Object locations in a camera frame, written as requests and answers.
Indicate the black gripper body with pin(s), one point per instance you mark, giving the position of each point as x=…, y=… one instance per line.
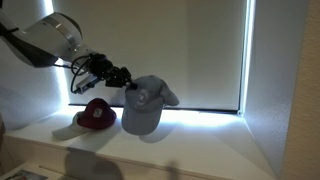
x=113, y=75

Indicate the grey baseball cap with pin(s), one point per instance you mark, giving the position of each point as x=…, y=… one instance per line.
x=141, y=110

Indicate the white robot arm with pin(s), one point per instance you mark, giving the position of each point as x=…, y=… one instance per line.
x=50, y=36

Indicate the red and white baseball cap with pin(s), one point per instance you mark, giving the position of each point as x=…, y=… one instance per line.
x=96, y=115

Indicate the black blind bottom bar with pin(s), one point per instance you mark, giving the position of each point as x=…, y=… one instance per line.
x=166, y=109

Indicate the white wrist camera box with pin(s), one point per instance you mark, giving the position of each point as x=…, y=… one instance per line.
x=86, y=85

